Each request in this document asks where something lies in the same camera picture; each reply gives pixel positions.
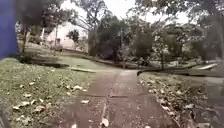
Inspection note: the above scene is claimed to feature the reddish concrete slab path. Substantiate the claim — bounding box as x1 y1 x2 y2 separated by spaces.
56 65 174 128

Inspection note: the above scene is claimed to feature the group of trees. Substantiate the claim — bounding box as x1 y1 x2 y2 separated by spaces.
71 0 224 69

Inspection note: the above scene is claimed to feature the pale building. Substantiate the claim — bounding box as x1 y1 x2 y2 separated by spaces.
39 21 88 52

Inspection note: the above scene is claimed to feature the leaf-strewn grass verge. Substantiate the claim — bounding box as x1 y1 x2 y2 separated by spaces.
138 71 224 128

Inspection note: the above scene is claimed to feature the grass with fallen leaves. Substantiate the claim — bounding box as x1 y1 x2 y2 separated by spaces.
0 46 111 128

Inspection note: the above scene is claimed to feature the tree with thin trunk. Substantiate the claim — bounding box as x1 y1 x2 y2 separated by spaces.
14 0 73 54

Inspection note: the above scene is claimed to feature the grey asphalt road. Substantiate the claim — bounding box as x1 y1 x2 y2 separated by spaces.
186 75 224 118

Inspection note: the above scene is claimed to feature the blue panel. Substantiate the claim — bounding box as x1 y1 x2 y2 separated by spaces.
0 0 20 61

